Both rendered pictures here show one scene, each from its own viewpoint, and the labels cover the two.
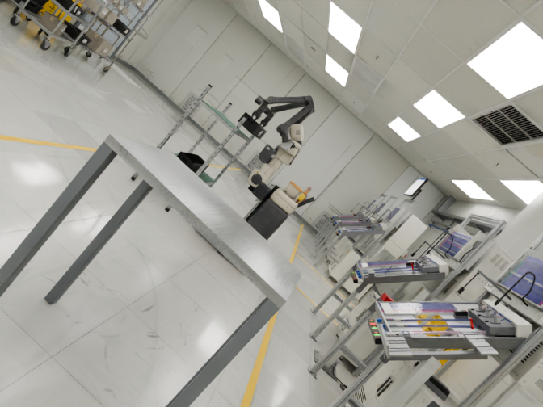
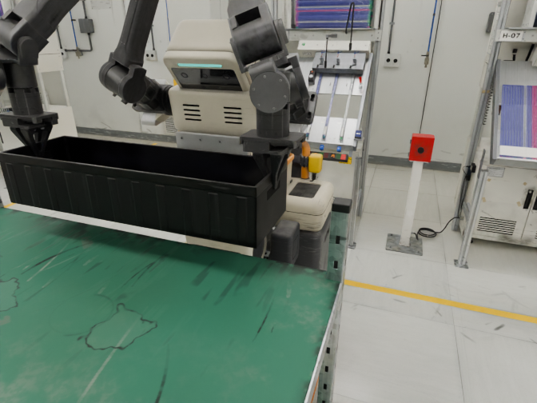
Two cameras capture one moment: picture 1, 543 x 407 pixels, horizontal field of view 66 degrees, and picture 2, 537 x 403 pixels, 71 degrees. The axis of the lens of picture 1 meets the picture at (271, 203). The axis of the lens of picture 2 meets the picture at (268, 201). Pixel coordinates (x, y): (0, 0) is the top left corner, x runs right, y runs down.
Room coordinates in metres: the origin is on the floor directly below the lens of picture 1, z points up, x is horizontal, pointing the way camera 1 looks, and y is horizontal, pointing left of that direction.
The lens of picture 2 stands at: (3.62, 1.24, 1.35)
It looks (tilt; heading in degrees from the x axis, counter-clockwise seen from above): 24 degrees down; 287
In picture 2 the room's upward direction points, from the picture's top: straight up
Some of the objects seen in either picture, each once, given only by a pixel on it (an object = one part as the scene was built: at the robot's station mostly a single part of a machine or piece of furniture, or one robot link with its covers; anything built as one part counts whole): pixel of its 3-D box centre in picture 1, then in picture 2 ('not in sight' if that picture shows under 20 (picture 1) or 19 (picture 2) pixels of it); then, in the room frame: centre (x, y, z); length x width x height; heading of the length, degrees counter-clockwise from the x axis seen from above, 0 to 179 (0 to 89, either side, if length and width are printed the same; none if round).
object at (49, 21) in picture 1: (53, 23); not in sight; (5.67, 3.84, 0.30); 0.30 x 0.23 x 0.18; 16
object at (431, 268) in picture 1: (390, 306); (318, 134); (4.09, -1.54, 0.66); 1.01 x 0.73 x 1.31; 88
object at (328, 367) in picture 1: (357, 332); (412, 193); (3.39, -1.23, 0.39); 0.24 x 0.24 x 0.78; 88
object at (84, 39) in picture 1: (76, 34); not in sight; (6.61, 4.10, 0.29); 0.40 x 0.30 x 0.14; 178
